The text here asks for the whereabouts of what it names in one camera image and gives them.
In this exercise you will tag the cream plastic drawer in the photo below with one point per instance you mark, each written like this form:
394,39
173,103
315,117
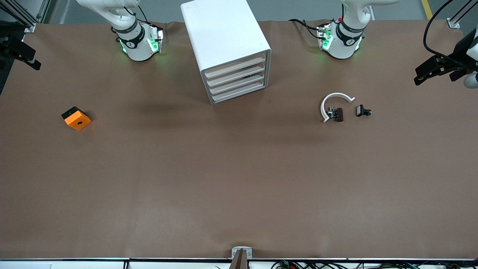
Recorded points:
236,74
237,83
239,91
235,66

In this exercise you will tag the orange button enclosure box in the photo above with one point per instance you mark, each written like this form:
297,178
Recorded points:
77,120

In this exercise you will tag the small black electrical component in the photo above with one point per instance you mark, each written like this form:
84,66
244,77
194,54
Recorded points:
360,110

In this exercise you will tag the grey metal bracket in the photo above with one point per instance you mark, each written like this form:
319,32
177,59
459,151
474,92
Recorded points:
234,252

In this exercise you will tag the white curved plastic bracket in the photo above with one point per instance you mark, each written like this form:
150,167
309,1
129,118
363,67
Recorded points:
336,95

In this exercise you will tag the yellow floor tape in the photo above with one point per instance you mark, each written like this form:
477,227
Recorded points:
427,9

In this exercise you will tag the brown tapered bar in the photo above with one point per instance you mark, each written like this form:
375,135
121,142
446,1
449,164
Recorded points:
239,261

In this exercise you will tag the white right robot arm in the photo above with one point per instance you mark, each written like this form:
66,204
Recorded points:
136,46

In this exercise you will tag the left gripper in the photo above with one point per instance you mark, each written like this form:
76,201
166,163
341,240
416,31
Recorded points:
458,57

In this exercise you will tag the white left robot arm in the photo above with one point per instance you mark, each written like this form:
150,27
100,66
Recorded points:
349,41

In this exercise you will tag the brown table cover sheet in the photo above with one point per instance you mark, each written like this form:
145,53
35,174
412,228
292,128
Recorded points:
239,186

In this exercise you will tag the white drawer cabinet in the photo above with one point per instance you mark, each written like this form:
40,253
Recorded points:
224,30

